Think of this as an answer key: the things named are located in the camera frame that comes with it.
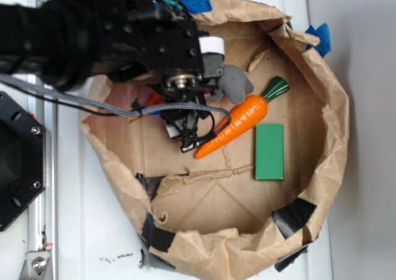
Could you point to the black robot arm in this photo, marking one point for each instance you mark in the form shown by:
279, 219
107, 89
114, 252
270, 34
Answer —
58, 42

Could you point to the grey plush mouse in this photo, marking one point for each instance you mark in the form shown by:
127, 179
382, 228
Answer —
234, 84

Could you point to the crumpled brown paper bag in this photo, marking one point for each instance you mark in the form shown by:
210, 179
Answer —
209, 217

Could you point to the orange toy carrot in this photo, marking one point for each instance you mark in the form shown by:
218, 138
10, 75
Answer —
244, 117

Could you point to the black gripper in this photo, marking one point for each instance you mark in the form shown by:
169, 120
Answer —
157, 42

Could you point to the green rectangular block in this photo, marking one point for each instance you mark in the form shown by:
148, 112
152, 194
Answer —
269, 153

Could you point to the blue tape strip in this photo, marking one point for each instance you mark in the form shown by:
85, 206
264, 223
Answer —
323, 33

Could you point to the blue tape piece top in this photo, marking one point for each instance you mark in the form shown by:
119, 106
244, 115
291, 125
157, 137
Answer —
197, 6

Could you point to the aluminium extrusion rail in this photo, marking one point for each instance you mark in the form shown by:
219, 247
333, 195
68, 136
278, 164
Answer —
40, 259

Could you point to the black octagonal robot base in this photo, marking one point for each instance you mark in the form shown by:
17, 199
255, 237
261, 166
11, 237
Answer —
22, 160

